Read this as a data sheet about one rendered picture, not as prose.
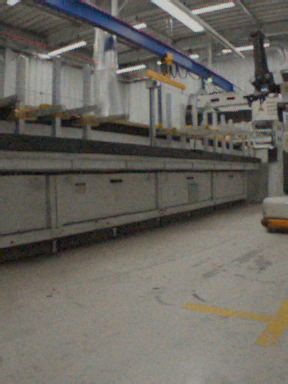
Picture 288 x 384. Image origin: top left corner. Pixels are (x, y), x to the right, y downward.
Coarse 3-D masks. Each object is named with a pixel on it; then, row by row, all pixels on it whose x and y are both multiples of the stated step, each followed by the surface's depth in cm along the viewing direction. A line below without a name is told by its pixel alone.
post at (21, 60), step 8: (24, 56) 171; (24, 64) 171; (16, 72) 171; (24, 72) 172; (16, 80) 171; (24, 80) 172; (16, 88) 171; (24, 88) 172; (24, 96) 173; (16, 104) 172; (24, 104) 173; (16, 120) 172; (24, 120) 173; (16, 128) 172; (24, 128) 174
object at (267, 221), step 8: (264, 200) 282; (272, 200) 276; (280, 200) 271; (264, 208) 280; (272, 208) 275; (280, 208) 269; (264, 216) 281; (272, 216) 275; (280, 216) 270; (264, 224) 281; (272, 224) 275; (280, 224) 269
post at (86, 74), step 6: (84, 66) 211; (90, 66) 212; (84, 72) 211; (90, 72) 212; (84, 78) 211; (84, 84) 211; (84, 90) 212; (84, 96) 212; (90, 96) 213; (84, 102) 212; (90, 102) 214; (84, 114) 212; (90, 114) 214; (84, 126) 213; (84, 132) 213; (90, 132) 214
